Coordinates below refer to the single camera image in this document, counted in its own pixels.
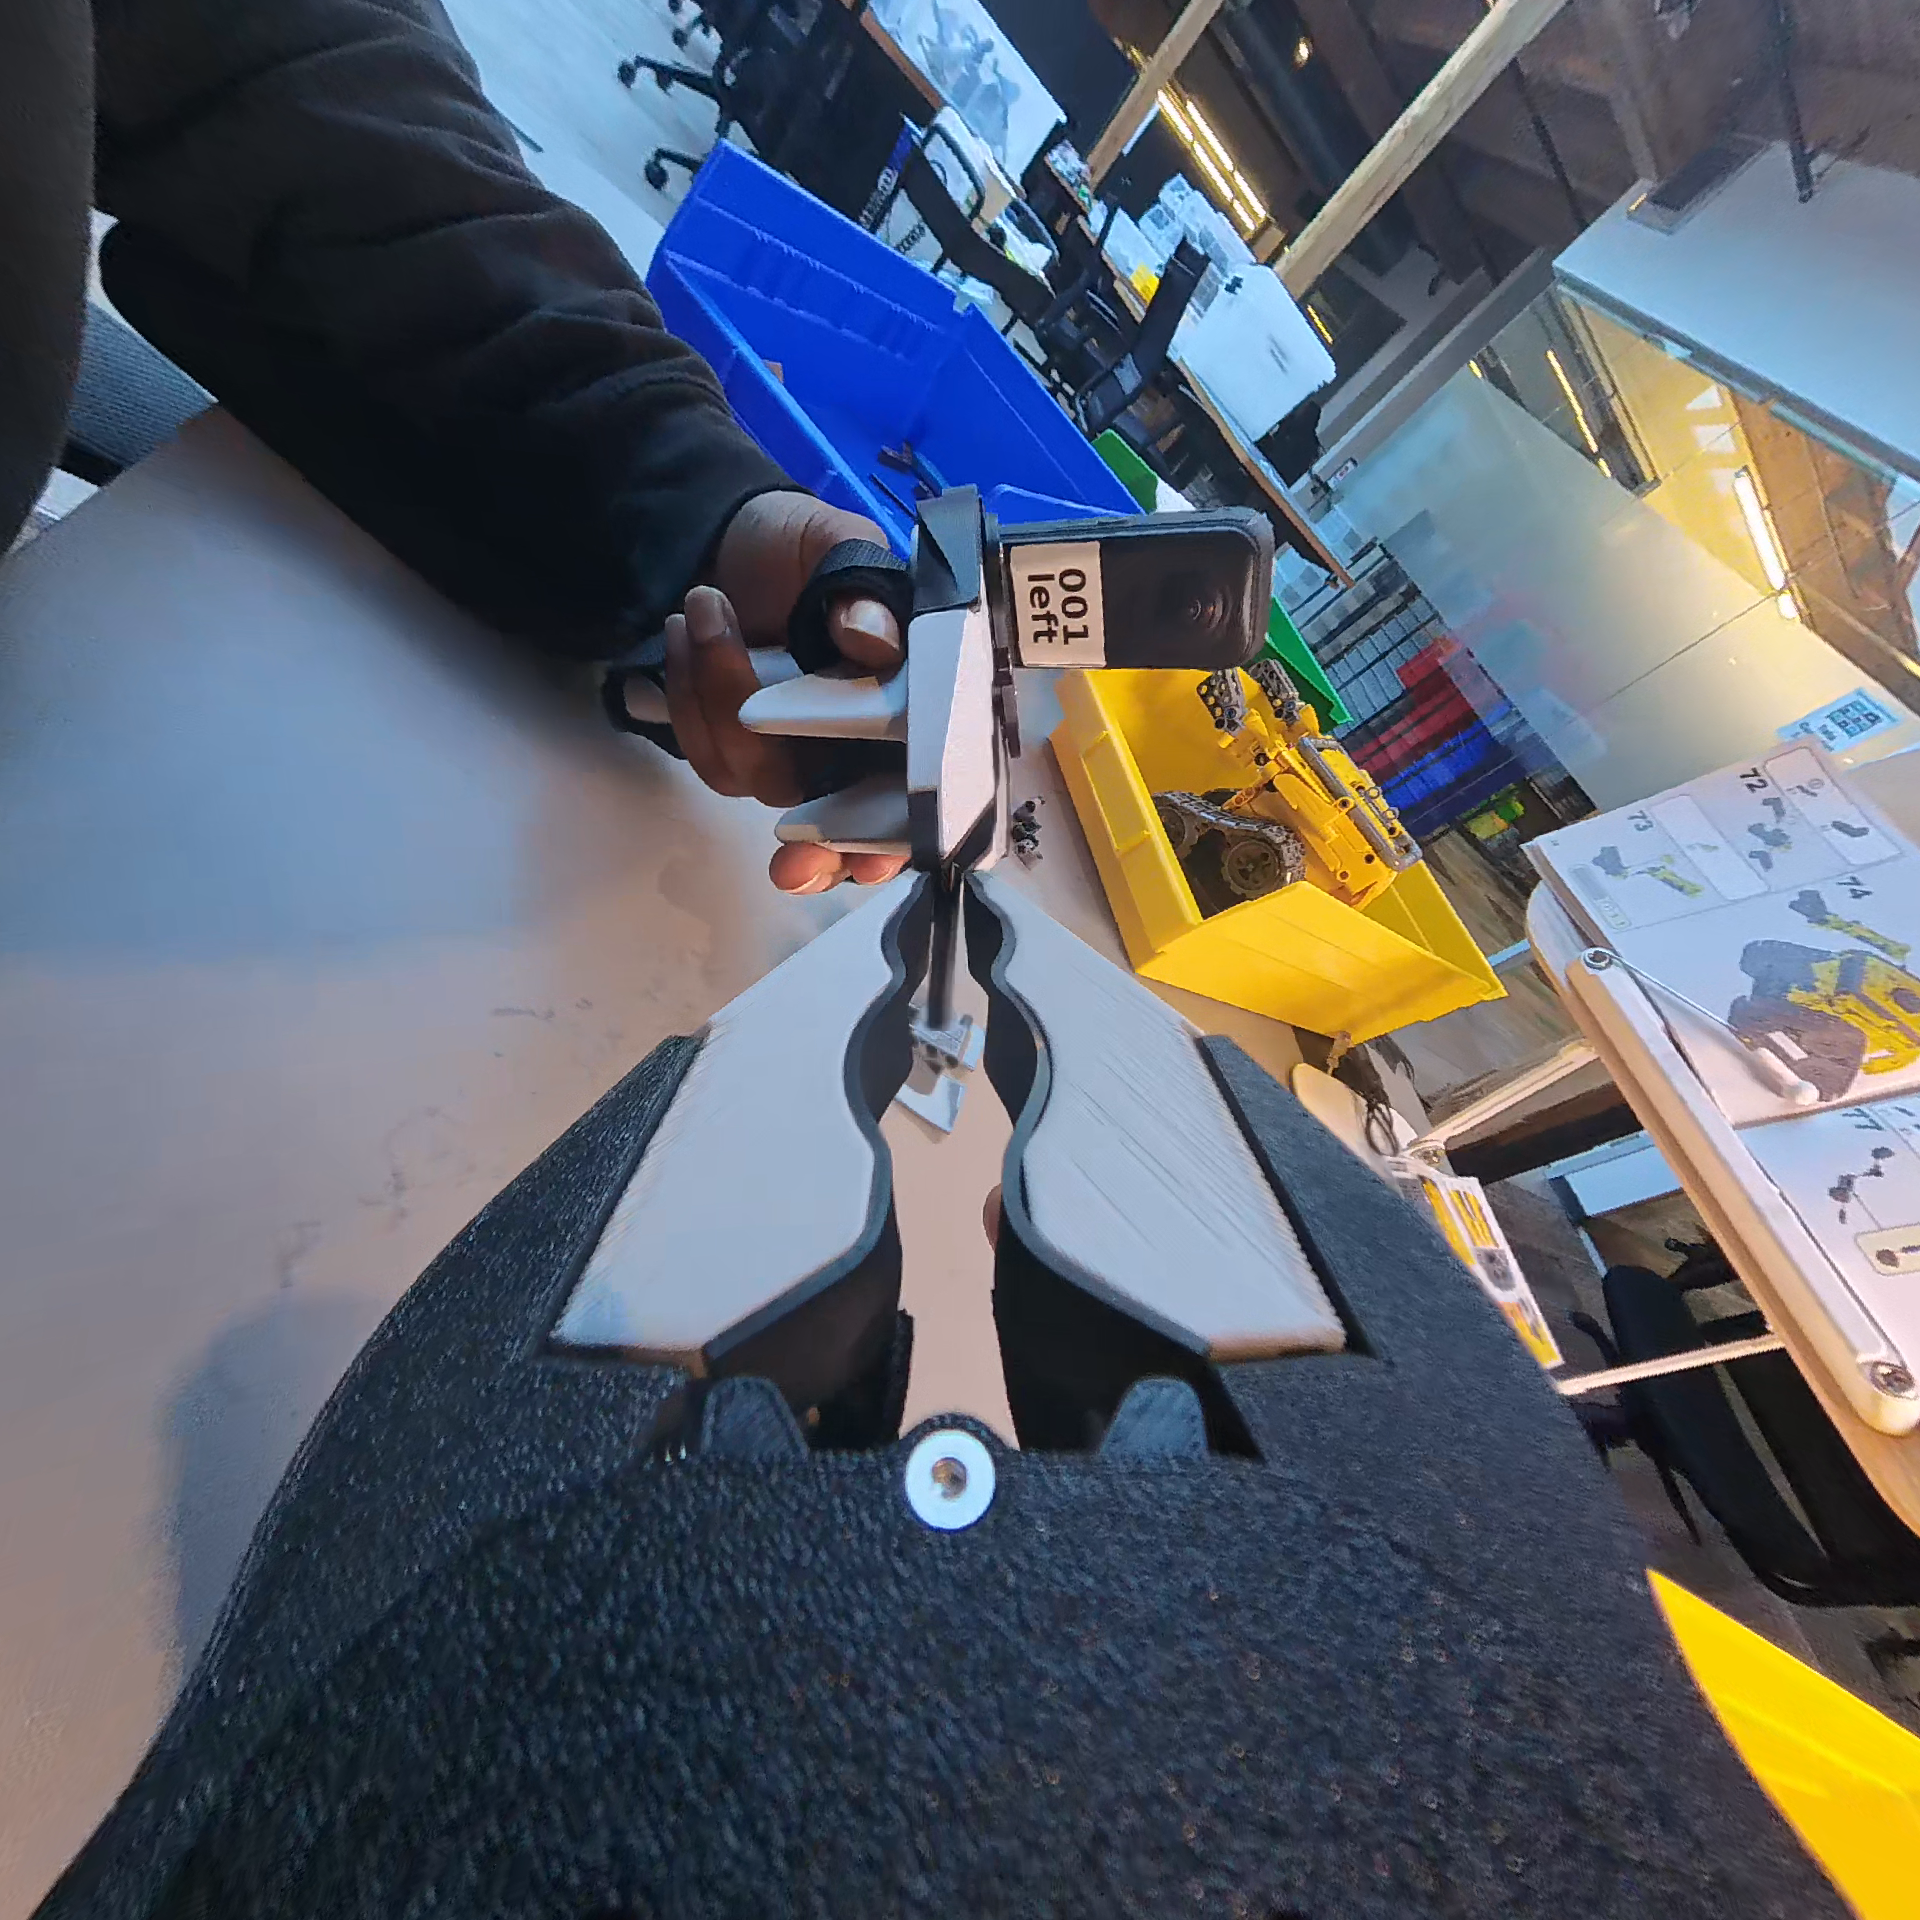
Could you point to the deep yellow plastic bin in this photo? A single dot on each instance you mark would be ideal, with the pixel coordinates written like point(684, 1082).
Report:
point(1306, 960)

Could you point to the stack of red blue crates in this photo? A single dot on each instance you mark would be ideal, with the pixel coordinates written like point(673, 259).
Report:
point(1441, 721)

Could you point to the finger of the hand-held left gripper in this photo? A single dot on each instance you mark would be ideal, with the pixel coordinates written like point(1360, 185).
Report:
point(953, 691)
point(953, 826)

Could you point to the white storage boxes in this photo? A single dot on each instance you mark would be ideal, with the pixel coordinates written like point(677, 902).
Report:
point(1244, 330)

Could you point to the black axle connector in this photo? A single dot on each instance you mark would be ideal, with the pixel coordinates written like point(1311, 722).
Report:
point(943, 960)

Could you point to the person's left hand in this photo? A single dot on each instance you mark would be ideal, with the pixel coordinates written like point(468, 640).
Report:
point(720, 675)

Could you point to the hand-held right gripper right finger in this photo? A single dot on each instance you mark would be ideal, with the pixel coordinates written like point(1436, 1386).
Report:
point(1172, 1200)

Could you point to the small black connector pieces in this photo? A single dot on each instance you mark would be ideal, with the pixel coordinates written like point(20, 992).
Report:
point(1029, 832)

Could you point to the wide yellow plastic bin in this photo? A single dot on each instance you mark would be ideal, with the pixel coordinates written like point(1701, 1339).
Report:
point(1815, 1756)

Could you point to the instruction booklet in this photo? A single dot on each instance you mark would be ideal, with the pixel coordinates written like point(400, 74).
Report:
point(1725, 914)

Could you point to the person's left forearm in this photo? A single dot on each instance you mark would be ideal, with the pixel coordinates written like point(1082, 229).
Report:
point(421, 330)

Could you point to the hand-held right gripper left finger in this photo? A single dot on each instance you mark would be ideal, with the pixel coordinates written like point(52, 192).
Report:
point(734, 1200)

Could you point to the silver panel toy piece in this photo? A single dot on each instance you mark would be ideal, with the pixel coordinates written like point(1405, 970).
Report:
point(937, 1078)

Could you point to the green plastic bin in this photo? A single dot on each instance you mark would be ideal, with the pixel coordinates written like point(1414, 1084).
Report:
point(1306, 675)

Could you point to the grey office chair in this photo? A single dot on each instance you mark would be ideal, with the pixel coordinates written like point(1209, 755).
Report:
point(135, 397)

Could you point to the yellow tracked toy robot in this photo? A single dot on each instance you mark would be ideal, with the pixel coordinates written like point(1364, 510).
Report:
point(1289, 810)

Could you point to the blue plastic bin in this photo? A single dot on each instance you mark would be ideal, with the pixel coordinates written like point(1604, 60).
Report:
point(839, 345)

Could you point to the yellow black sticker sheet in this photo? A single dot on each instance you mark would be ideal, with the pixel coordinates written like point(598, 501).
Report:
point(1477, 1259)

